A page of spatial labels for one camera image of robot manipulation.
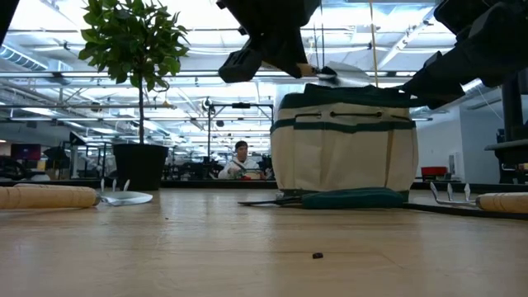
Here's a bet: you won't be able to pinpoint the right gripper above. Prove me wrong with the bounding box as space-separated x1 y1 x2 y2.
402 0 528 111

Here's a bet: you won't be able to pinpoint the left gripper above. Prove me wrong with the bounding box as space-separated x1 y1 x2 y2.
216 0 322 84

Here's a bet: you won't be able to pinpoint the cream green canvas garden bag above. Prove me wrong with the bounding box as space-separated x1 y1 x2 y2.
270 82 420 202

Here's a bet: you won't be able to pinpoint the wooden-handled metal hand rake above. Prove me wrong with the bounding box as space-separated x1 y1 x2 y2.
428 181 528 215

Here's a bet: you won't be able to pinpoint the green-handled pruning shears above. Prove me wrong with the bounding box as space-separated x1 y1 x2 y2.
237 187 406 210

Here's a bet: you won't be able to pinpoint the wooden-handled wide trowel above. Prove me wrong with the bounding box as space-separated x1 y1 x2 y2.
0 185 154 210

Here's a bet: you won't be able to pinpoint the red bin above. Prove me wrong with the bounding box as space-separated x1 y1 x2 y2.
420 166 450 179

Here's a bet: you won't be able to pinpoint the grey equipment cart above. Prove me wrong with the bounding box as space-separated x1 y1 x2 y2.
484 139 528 185

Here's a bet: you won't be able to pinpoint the person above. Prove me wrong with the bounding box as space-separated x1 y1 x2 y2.
217 139 268 181

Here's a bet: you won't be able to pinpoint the green leafy potted tree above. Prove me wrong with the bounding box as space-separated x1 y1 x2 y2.
78 0 191 146

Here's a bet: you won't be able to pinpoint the black plant pot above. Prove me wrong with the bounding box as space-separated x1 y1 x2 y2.
111 143 170 192

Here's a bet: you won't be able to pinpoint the dark background monitor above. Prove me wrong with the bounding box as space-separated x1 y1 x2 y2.
10 143 42 162

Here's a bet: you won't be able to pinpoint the black background workstation frame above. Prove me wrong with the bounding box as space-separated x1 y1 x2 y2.
205 101 276 166

